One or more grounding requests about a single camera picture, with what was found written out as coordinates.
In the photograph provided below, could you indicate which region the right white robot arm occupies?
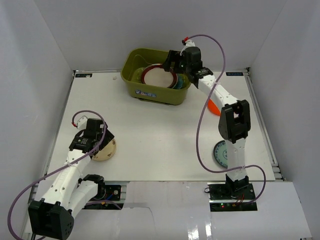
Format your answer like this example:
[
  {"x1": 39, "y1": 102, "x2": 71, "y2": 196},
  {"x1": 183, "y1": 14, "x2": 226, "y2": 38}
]
[{"x1": 162, "y1": 46, "x2": 251, "y2": 200}]

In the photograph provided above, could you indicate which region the olive green plastic bin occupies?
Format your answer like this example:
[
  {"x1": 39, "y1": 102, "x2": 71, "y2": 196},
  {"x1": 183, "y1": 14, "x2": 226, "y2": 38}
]
[{"x1": 120, "y1": 48, "x2": 191, "y2": 106}]

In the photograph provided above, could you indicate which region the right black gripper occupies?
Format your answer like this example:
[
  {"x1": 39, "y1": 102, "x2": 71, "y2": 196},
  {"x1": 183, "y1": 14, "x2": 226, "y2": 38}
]
[{"x1": 162, "y1": 50, "x2": 191, "y2": 75}]

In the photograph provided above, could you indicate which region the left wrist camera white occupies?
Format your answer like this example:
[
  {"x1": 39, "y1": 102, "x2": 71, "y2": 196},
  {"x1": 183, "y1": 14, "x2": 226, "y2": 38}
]
[{"x1": 71, "y1": 115, "x2": 88, "y2": 130}]

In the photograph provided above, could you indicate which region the dark red rimmed plate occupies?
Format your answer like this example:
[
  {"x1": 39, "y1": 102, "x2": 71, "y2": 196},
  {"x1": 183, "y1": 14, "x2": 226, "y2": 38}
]
[{"x1": 140, "y1": 64, "x2": 178, "y2": 89}]

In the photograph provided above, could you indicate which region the cream plate with small flowers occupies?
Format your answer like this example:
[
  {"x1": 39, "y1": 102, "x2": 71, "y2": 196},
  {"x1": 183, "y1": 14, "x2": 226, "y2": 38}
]
[{"x1": 91, "y1": 137, "x2": 117, "y2": 162}]

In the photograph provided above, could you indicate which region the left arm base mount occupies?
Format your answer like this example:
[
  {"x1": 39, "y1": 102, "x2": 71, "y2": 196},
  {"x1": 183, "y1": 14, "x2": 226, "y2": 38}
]
[{"x1": 84, "y1": 184, "x2": 124, "y2": 210}]

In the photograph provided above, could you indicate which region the orange plastic plate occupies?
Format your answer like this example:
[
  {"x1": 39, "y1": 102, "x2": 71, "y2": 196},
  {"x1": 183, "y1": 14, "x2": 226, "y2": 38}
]
[{"x1": 207, "y1": 99, "x2": 221, "y2": 116}]

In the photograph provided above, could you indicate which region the blue patterned small plate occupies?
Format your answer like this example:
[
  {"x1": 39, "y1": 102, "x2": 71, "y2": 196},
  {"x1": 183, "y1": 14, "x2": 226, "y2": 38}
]
[{"x1": 212, "y1": 140, "x2": 228, "y2": 169}]

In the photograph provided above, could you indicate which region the teal scalloped plate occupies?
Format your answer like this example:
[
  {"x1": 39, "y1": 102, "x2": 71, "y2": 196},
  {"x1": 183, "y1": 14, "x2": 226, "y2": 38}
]
[{"x1": 130, "y1": 67, "x2": 186, "y2": 90}]

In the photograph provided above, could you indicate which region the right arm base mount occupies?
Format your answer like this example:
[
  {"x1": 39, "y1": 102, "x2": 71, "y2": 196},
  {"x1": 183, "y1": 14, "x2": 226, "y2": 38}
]
[{"x1": 204, "y1": 183, "x2": 258, "y2": 213}]

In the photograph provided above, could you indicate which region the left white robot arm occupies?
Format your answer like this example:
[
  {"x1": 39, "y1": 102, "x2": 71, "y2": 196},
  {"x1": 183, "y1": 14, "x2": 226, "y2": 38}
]
[{"x1": 28, "y1": 117, "x2": 114, "y2": 240}]

